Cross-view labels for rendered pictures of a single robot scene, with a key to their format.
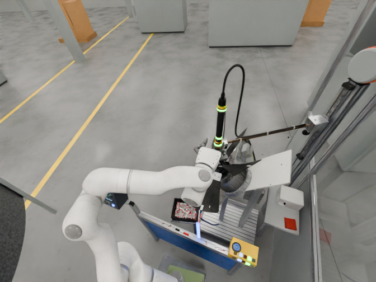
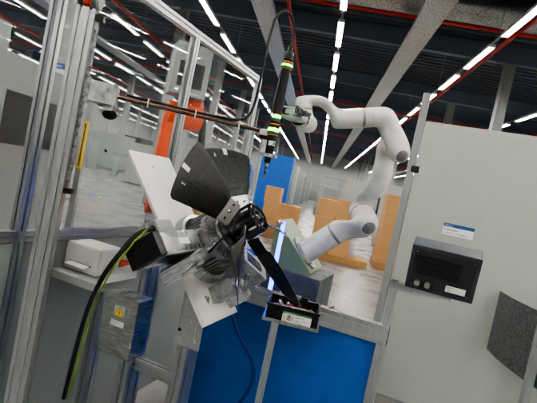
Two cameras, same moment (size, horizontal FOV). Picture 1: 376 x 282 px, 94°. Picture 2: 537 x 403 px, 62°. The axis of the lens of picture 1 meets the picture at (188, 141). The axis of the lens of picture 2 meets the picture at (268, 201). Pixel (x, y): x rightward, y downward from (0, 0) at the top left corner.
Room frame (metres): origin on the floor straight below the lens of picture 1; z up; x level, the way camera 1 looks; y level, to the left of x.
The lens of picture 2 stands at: (2.37, -0.29, 1.36)
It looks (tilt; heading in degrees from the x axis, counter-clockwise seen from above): 3 degrees down; 175
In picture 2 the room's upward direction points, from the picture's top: 12 degrees clockwise
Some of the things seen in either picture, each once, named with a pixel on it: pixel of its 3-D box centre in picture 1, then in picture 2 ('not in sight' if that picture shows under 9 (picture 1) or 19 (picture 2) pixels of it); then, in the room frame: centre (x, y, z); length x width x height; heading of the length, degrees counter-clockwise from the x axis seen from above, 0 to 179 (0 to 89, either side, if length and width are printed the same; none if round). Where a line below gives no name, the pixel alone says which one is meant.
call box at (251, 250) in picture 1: (242, 252); not in sight; (0.19, -0.27, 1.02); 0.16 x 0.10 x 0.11; 64
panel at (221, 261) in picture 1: (188, 245); (272, 382); (0.37, 0.08, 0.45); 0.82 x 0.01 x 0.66; 64
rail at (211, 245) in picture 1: (186, 234); (288, 305); (0.37, 0.08, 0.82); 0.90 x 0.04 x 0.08; 64
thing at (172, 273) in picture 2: not in sight; (183, 267); (0.93, -0.39, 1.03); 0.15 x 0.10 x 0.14; 64
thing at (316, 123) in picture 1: (316, 123); (102, 93); (0.74, -0.79, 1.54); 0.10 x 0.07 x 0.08; 99
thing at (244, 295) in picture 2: not in sight; (236, 293); (0.68, -0.19, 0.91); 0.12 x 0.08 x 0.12; 64
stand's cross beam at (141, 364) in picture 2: (236, 203); (156, 370); (0.67, -0.43, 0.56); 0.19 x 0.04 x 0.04; 64
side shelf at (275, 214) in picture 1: (282, 206); (105, 274); (0.51, -0.71, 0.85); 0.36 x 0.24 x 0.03; 154
